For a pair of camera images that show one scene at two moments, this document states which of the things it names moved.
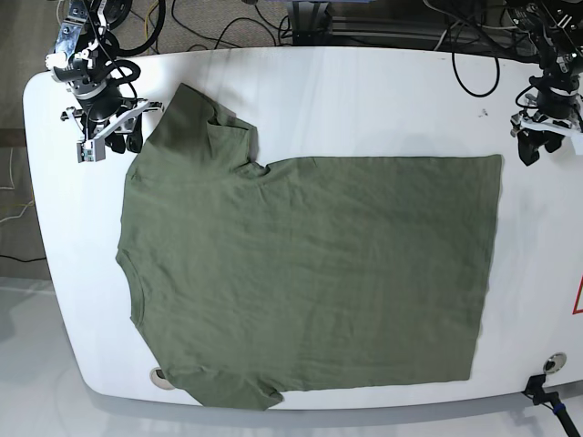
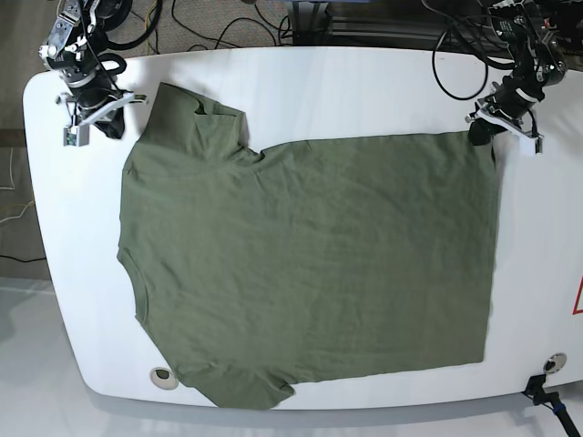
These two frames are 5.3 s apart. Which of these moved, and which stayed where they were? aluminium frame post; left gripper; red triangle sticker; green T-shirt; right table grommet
Moved: left gripper
Stayed: aluminium frame post; red triangle sticker; green T-shirt; right table grommet
